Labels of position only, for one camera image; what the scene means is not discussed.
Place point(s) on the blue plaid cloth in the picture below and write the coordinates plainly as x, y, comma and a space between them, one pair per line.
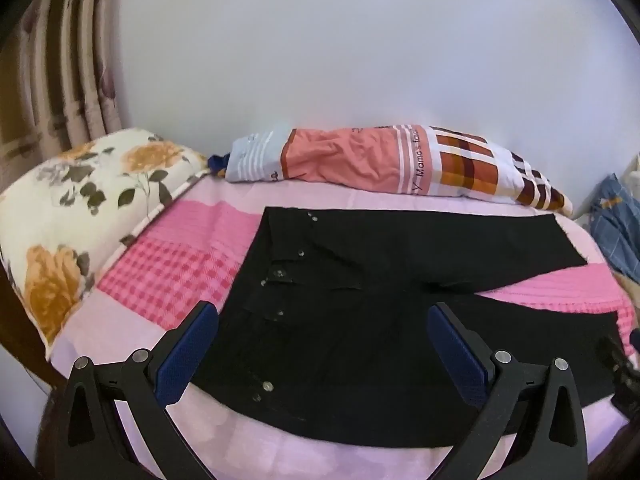
615, 225

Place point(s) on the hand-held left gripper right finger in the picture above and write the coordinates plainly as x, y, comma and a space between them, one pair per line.
457, 355

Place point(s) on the black pants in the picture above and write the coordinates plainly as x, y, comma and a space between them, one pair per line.
360, 320

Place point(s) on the floral pillow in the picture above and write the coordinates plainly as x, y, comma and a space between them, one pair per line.
75, 210

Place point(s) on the blue and yellow cloth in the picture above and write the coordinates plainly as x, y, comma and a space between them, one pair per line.
218, 164

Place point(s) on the beige patterned curtain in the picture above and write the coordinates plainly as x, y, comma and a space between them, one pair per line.
65, 60

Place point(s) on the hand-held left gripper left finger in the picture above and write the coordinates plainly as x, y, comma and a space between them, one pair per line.
186, 355

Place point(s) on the plaid striped pillow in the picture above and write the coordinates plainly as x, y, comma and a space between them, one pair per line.
350, 160

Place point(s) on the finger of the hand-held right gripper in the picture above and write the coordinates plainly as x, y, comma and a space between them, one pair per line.
617, 362

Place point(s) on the pink checked bed sheet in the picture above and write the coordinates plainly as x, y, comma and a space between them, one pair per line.
170, 265

